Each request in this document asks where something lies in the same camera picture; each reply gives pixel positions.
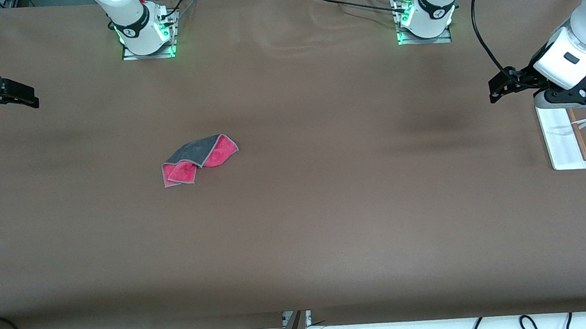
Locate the wooden rack rod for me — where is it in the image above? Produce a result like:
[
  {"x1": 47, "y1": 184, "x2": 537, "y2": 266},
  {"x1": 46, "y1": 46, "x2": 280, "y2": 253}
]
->
[{"x1": 567, "y1": 107, "x2": 586, "y2": 162}]

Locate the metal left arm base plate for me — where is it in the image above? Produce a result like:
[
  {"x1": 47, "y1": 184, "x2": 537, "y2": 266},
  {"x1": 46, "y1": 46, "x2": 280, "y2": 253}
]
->
[{"x1": 394, "y1": 0, "x2": 453, "y2": 47}]

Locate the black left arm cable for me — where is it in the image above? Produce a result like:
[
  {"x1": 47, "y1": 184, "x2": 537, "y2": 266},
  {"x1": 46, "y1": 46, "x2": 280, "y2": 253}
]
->
[{"x1": 470, "y1": 0, "x2": 520, "y2": 90}]

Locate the long black table cable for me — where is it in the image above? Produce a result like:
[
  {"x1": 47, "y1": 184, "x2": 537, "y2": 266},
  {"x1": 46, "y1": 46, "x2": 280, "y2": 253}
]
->
[{"x1": 306, "y1": 0, "x2": 403, "y2": 20}]

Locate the pink and grey towel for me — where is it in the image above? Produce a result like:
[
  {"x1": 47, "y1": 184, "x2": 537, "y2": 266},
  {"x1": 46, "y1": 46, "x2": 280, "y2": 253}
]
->
[{"x1": 159, "y1": 132, "x2": 242, "y2": 188}]

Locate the white rack base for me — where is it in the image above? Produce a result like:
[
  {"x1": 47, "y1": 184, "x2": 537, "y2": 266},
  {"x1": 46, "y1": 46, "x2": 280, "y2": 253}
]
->
[{"x1": 535, "y1": 102, "x2": 586, "y2": 173}]

